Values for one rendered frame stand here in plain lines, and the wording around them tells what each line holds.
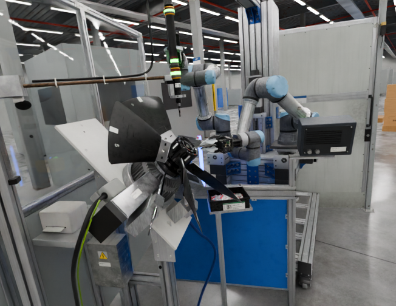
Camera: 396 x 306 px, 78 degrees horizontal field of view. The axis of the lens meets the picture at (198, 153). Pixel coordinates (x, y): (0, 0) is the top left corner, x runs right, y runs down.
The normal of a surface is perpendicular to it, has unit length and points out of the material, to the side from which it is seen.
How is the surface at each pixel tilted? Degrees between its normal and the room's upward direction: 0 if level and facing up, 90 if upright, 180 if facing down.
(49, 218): 90
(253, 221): 90
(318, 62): 90
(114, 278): 90
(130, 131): 79
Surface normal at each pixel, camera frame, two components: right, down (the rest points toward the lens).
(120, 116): 0.76, -0.24
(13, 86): 0.38, 0.18
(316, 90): -0.22, 0.23
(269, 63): -0.47, 0.25
